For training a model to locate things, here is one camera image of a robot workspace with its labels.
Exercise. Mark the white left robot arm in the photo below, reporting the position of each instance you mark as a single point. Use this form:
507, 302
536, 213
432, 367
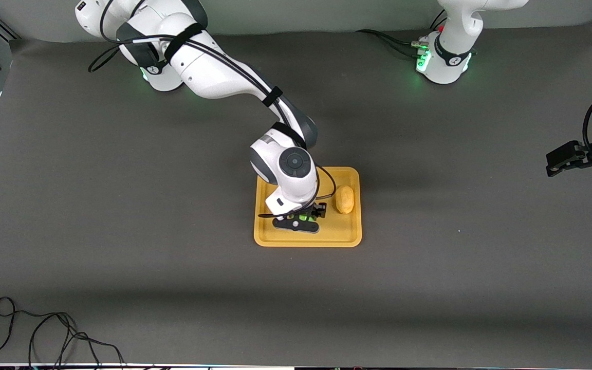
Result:
450, 56

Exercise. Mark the green apple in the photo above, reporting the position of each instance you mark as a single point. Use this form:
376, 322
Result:
303, 218

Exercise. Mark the yellow plastic tray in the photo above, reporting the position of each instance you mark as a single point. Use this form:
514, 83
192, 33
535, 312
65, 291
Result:
285, 236

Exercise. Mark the dark grey table mat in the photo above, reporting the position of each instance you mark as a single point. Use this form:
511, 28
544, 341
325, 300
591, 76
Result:
296, 288

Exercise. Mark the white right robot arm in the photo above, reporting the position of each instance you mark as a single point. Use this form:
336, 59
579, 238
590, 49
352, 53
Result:
214, 72

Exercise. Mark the yellow potato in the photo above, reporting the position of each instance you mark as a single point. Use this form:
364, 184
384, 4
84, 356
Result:
345, 199

